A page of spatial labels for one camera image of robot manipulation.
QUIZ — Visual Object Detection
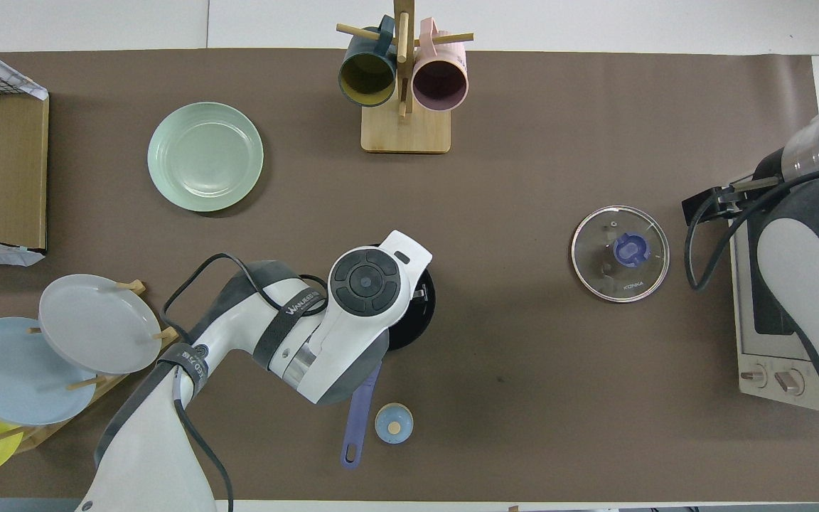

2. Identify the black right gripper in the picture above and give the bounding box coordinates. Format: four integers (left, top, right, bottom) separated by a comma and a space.
681, 181, 759, 227

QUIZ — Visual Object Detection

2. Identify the glass lid with blue knob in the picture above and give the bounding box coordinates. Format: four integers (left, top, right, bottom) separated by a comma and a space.
571, 206, 670, 304

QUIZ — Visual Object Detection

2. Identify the mint green plate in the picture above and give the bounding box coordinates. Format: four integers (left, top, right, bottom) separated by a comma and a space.
147, 102, 265, 213

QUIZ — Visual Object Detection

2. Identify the grey plate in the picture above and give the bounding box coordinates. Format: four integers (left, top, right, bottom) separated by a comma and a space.
38, 274, 163, 375

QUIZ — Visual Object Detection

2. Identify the wooden plate rack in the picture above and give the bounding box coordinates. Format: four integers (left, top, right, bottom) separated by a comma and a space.
0, 279, 180, 456

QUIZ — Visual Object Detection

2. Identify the light blue plate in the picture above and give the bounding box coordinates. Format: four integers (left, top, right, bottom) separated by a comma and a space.
0, 317, 97, 426

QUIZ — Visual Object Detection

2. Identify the dark blue saucepan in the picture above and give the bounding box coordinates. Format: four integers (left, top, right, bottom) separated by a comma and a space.
341, 244, 437, 470

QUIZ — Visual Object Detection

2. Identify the brown table mat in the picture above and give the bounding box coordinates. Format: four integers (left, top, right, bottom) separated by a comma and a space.
0, 48, 819, 502

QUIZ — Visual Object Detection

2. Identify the beige toaster oven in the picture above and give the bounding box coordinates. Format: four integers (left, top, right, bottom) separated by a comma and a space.
728, 220, 819, 413

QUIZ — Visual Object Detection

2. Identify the wooden mug rack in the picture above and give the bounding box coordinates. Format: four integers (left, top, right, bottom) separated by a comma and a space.
336, 0, 474, 154

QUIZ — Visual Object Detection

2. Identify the pink ribbed mug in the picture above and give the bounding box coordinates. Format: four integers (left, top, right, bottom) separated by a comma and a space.
412, 18, 469, 112

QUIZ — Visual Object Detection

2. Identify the dark teal mug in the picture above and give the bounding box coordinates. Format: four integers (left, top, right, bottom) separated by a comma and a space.
338, 16, 398, 107

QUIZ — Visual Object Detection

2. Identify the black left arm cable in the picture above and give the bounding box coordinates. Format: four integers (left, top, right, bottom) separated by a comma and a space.
161, 252, 330, 512

